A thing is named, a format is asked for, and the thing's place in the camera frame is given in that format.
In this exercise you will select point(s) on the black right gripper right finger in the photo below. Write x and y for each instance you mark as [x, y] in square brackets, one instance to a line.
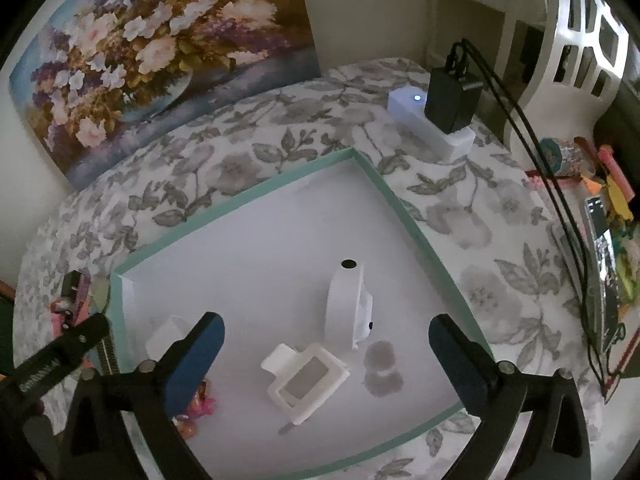
[555, 444]

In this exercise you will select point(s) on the white square box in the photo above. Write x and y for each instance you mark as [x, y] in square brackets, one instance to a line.
[171, 330]

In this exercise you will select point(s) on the grey floral tablecloth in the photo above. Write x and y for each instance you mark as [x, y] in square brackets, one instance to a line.
[485, 221]

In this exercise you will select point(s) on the white framed holder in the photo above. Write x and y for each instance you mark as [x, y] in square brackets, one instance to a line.
[303, 380]

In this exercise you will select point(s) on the teal rimmed white tray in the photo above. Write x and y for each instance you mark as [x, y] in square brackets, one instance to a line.
[263, 261]

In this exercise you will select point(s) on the white round device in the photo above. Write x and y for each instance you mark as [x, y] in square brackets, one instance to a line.
[349, 306]

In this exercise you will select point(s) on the white power strip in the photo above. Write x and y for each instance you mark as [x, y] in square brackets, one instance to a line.
[406, 105]

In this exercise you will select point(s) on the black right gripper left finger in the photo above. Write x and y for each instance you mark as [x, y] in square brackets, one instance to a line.
[96, 442]

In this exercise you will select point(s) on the black square box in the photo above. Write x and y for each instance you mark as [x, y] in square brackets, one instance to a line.
[71, 284]

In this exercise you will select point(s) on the black power adapter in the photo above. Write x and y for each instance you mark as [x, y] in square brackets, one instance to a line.
[451, 100]

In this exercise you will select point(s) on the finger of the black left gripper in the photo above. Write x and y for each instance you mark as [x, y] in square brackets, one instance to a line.
[52, 364]

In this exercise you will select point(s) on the white carved chair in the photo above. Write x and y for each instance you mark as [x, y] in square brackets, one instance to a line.
[577, 76]

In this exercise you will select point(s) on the washi tape roll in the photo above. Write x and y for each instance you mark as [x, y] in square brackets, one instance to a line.
[563, 158]

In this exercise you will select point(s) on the floral painting canvas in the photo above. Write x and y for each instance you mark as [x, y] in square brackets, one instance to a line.
[104, 78]

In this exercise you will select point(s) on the pink flower hair clip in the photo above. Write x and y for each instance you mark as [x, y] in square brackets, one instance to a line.
[202, 404]

